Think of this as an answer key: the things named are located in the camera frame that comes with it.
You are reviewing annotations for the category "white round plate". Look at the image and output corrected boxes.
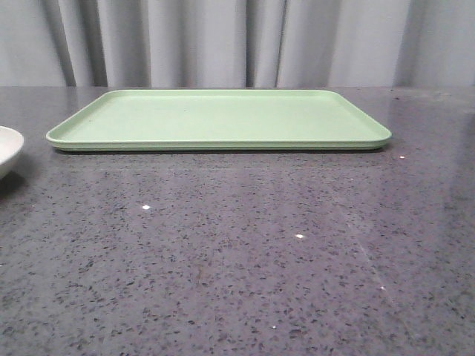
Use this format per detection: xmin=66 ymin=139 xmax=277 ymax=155
xmin=0 ymin=126 xmax=24 ymax=179

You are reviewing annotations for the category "grey pleated curtain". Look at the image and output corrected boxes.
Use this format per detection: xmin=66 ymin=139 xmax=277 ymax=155
xmin=1 ymin=1 xmax=474 ymax=88

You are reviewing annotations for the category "light green rectangular tray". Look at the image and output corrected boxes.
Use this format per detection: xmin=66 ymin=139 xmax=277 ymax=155
xmin=46 ymin=89 xmax=391 ymax=151

